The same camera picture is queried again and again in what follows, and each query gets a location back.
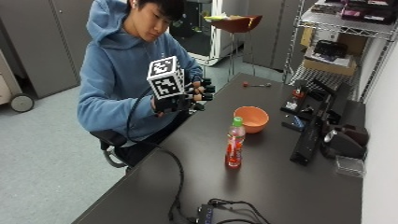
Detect white marker cube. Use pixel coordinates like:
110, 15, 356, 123
146, 55, 187, 101

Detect orange bowl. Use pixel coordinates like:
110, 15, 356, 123
234, 105, 272, 134

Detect white glass door cabinet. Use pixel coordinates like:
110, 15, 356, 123
168, 0, 247, 67

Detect red bottle with green cap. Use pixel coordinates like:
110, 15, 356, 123
224, 116, 248, 170

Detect brown bar stool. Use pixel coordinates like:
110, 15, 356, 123
208, 14, 264, 82

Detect person in blue hoodie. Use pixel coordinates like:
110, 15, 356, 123
77, 0, 206, 169

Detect black tray with small parts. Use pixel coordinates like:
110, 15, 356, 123
280, 83, 312, 114

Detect yellow item on stool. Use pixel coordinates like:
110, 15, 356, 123
204, 13, 235, 22

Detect small blue black gadget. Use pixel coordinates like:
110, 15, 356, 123
281, 113, 309, 133

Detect grey cabinet with doors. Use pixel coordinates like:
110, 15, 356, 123
242, 0, 311, 72

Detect black office chair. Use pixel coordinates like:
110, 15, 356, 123
88, 129, 134, 171

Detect long black device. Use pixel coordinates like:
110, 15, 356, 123
289, 78, 339, 166

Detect cardboard box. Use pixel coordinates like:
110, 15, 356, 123
301, 46, 359, 77

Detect black case on shelf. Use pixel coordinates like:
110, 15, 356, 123
313, 39, 351, 61

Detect black rounded device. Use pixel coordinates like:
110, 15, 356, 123
320, 123, 371, 161

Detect black hub box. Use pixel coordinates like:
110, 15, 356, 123
195, 203, 219, 224

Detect grey tall cabinet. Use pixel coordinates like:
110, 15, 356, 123
0, 0, 96, 100

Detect clear plastic box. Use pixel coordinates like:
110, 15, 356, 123
333, 154, 368, 179

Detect grey wheeled cart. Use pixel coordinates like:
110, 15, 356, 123
0, 49, 37, 114

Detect dark boxes on shelf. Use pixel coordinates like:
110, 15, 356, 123
311, 0, 398, 25

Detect red handled screwdriver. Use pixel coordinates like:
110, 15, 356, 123
242, 81, 275, 89

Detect black glove cable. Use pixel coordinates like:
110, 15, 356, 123
126, 87, 198, 224

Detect black hub cables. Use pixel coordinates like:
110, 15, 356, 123
207, 198, 272, 224

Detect metal wire shelf rack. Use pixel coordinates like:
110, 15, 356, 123
283, 0, 398, 105

